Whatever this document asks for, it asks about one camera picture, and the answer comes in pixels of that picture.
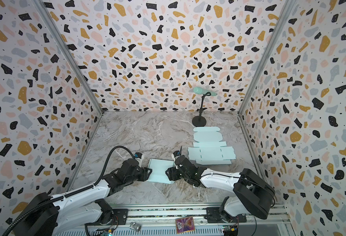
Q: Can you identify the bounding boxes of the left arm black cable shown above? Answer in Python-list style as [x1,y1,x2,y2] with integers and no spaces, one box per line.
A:
[1,146,137,236]

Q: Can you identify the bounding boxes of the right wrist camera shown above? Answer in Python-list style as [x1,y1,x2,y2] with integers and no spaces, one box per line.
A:
[172,147,182,161]

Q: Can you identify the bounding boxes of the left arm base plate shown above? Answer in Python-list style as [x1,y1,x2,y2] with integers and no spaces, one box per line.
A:
[99,208,129,226]

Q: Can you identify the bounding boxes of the black microphone stand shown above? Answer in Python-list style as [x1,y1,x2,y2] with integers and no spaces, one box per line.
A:
[192,92,211,127]

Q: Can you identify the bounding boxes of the aluminium mounting rail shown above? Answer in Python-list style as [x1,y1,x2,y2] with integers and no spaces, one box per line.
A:
[61,203,295,236]

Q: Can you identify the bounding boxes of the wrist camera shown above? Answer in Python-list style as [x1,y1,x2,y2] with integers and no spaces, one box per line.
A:
[134,152,143,164]
[172,147,182,161]

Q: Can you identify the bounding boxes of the mint paper box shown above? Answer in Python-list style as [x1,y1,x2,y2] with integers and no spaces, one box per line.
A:
[188,126,236,165]
[147,159,174,184]

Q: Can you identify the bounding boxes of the circuit board right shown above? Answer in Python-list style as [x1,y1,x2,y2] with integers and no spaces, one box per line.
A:
[223,224,239,236]

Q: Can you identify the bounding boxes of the colourful square card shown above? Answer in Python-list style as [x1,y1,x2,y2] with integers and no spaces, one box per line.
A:
[175,216,195,234]

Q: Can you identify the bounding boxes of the circuit board left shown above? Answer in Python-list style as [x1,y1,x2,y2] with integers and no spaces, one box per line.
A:
[100,226,117,236]

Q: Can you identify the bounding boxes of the circuit board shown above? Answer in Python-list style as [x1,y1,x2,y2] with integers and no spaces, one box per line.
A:
[100,226,117,236]
[223,224,239,236]

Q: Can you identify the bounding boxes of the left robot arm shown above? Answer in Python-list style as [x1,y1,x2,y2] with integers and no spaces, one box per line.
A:
[3,158,152,236]

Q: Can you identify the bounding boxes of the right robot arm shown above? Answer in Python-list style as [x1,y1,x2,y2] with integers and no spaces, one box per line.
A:
[166,155,275,223]

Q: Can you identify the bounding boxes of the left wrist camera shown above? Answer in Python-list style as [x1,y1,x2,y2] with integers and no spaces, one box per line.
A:
[134,152,143,164]

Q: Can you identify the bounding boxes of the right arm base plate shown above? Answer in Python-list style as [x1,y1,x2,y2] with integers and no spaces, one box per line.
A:
[204,207,247,224]

